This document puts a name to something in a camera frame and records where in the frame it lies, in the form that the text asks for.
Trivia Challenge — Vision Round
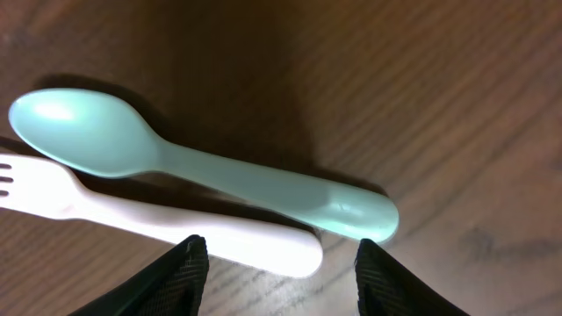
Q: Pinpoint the pink plastic fork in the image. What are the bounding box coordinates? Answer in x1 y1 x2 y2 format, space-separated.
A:
1 154 323 278

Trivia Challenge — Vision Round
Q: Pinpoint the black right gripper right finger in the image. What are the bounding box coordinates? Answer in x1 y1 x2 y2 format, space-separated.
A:
355 239 468 316

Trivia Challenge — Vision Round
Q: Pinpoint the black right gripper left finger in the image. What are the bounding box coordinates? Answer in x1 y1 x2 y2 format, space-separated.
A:
70 235 209 316

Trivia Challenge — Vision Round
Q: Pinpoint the mint green plastic spoon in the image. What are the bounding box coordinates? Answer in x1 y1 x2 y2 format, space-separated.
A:
8 88 400 242

